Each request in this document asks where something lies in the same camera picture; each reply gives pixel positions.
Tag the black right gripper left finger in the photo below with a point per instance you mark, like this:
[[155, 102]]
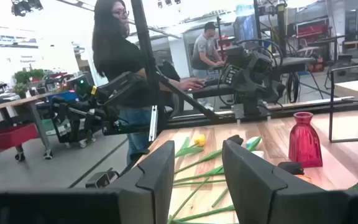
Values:
[[141, 193]]

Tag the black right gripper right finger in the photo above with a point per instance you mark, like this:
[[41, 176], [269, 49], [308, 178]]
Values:
[[253, 193]]

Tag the yellow artificial tulip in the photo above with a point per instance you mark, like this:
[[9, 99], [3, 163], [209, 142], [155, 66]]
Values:
[[199, 140]]

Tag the black operator desk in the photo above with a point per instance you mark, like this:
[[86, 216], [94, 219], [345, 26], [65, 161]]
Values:
[[210, 91]]

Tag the computer monitor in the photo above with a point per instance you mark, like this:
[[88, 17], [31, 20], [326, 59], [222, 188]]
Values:
[[245, 29]]

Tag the person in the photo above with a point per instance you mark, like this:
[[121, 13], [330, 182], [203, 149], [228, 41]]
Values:
[[204, 49], [120, 56]]

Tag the red ribbed glass vase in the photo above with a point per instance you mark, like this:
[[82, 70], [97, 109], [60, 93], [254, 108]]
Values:
[[304, 146]]

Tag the red storage rack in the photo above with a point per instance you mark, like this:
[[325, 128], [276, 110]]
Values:
[[312, 31]]

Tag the black mobile robot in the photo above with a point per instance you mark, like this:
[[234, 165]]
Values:
[[73, 118]]

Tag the red cart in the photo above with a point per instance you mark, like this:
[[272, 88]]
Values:
[[8, 137]]

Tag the green potted plant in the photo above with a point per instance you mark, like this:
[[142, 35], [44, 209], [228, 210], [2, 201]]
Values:
[[21, 82], [37, 74]]

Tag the wooden table grey legs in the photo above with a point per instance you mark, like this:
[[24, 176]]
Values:
[[11, 102]]

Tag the black ceiling spotlight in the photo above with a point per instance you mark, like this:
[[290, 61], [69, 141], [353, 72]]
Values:
[[26, 7]]

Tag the small black table camera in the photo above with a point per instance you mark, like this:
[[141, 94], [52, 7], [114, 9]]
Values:
[[101, 180]]

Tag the silver corner bracket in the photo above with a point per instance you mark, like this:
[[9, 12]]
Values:
[[153, 124]]

